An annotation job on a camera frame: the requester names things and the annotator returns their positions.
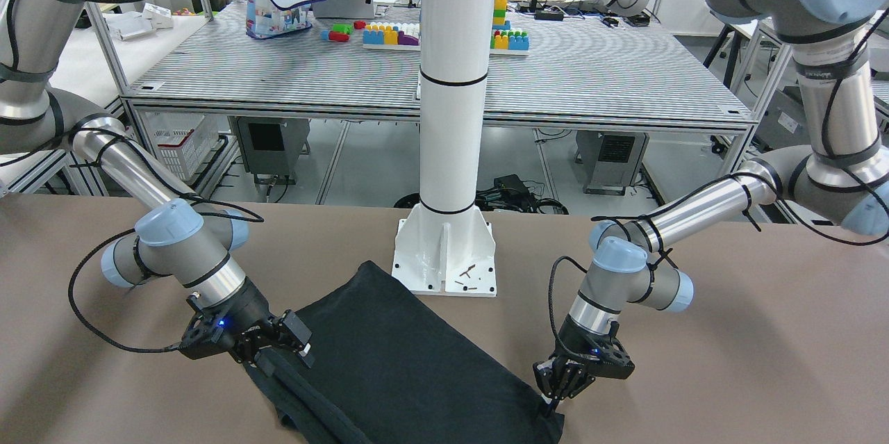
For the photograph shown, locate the black t-shirt with print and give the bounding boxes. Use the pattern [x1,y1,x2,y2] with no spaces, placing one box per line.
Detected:
[245,261,564,443]

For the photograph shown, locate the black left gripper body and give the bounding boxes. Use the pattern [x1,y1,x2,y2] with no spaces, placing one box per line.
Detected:
[533,316,635,399]

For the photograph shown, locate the white plastic crate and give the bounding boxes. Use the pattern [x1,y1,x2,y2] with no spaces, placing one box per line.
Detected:
[146,113,218,181]

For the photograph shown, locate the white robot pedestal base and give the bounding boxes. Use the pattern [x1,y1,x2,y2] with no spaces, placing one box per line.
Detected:
[392,0,497,297]

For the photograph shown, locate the blue white plastic bag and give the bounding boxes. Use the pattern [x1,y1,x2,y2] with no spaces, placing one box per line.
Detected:
[247,0,326,40]

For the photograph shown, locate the colourful toy block set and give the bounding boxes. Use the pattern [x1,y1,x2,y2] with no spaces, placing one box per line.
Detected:
[319,0,531,56]

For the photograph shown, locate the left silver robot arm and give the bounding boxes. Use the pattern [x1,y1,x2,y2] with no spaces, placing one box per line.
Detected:
[533,0,887,415]

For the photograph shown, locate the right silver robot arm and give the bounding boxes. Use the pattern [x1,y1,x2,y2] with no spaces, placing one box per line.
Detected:
[2,0,313,368]

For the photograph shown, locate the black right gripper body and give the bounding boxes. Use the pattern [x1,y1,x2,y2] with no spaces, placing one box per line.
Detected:
[180,279,292,363]

